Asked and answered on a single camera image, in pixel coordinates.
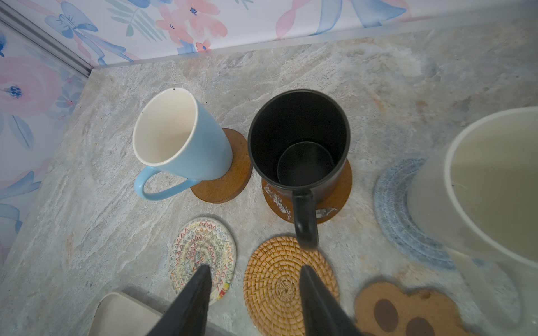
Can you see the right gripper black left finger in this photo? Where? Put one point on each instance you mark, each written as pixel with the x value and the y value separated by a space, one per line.
pixel 187 315

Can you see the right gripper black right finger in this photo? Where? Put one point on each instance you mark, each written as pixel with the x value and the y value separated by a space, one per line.
pixel 322 315

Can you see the woven rattan round coaster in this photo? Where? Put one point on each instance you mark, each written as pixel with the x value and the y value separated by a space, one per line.
pixel 271 285

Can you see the clear patterned glass coaster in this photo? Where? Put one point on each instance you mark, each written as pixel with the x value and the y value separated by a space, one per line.
pixel 204 241

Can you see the matte brown wooden coaster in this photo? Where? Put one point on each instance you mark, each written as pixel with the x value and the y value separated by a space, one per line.
pixel 235 180

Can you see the black mug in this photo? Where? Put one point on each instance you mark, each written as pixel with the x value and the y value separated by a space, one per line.
pixel 298 143

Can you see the white and blue mug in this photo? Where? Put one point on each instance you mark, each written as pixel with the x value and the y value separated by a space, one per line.
pixel 176 134

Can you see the cream mug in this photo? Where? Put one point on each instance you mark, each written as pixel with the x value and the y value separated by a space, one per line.
pixel 477 196

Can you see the cork paw print coaster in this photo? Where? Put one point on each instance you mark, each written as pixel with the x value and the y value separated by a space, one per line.
pixel 382 308

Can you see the grey braided round coaster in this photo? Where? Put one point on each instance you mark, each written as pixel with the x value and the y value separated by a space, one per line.
pixel 392 214

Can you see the beige serving tray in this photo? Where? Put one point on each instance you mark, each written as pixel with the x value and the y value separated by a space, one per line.
pixel 120 314

